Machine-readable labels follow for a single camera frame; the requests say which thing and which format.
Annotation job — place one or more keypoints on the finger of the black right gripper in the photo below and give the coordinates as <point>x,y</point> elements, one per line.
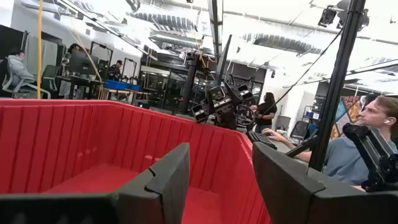
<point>245,92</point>
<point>200,113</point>

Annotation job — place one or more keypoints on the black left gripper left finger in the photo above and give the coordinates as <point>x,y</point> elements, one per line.
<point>168,186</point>

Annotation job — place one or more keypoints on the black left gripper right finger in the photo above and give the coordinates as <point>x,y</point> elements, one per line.
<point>280,186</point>

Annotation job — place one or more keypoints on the blue plastic bin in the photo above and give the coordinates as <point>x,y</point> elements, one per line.
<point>135,87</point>
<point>117,85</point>

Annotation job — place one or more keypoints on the red ribbed plastic bin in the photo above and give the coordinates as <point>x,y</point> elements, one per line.
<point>77,140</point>

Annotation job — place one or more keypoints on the person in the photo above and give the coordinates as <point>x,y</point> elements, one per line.
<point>342,161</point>
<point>265,112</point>
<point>18,70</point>
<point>115,73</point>
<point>66,62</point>

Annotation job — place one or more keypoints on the black pillar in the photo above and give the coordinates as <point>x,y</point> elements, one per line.
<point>189,84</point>

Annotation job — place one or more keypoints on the black slanted strut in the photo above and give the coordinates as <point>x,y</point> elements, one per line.
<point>224,62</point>

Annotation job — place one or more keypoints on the black computer keyboard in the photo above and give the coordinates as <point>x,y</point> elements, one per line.
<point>261,139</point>

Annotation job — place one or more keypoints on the grey office chair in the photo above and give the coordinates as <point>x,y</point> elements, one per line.
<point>49,76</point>
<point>299,130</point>

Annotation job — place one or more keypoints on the wooden work table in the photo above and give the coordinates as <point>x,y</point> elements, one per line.
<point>124,92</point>

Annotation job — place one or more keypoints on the black stand pole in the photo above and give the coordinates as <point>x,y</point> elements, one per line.
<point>335,84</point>

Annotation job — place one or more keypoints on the black ceiling spotlight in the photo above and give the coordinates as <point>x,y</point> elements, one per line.
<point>327,17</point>

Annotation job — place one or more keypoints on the black desk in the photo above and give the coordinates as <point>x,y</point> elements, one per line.
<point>79,80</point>

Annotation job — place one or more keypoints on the black computer monitor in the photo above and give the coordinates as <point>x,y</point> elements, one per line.
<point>81,63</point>

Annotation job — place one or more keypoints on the white office chair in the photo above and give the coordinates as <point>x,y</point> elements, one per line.
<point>18,88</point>

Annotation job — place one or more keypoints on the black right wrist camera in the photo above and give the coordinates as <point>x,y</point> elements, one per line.
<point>216,94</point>

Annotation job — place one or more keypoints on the colourful wall mural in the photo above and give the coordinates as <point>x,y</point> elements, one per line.
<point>348,115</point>

